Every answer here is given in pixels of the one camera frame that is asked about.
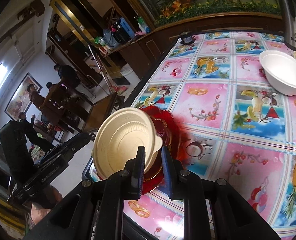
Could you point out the wooden table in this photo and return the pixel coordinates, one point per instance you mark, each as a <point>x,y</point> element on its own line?
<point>100,115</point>

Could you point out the wooden glass cabinet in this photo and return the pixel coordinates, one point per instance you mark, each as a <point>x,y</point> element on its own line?
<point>75,30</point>

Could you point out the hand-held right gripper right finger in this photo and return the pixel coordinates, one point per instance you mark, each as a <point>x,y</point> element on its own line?
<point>168,177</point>

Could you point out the blue container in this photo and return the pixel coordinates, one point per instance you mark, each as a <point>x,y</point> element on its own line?
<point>128,27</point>

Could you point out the white bucket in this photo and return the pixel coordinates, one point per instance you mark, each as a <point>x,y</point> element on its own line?
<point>126,73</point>

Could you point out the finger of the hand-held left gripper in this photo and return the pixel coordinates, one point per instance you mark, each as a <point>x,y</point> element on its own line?
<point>78,143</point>

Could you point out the red plastic plate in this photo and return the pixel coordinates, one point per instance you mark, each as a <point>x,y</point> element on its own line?
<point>174,140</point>

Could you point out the framed flower painting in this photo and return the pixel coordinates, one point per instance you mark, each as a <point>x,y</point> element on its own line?
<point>200,2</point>

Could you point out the person's left hand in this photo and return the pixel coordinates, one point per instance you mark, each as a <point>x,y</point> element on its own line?
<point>38,215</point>

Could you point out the small black device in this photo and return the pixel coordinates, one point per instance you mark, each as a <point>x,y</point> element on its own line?
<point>187,39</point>

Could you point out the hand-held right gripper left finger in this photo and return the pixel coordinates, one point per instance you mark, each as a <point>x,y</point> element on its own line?
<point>139,177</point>

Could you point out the dark wooden cabinet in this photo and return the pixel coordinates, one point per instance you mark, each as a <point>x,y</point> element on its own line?
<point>148,52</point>

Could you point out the white paper bowl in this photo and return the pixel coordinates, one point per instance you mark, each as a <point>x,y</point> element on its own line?
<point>282,75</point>

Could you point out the green bottle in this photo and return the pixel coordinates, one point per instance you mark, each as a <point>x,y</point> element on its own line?
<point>141,25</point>

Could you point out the wall poster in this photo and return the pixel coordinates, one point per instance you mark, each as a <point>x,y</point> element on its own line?
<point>15,105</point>

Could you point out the ceiling light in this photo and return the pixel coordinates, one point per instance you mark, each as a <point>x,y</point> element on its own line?
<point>0,77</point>

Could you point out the black bag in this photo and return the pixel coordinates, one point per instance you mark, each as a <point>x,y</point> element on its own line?
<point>119,35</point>

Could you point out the grey bag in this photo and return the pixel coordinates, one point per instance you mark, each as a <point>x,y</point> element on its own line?
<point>108,38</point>

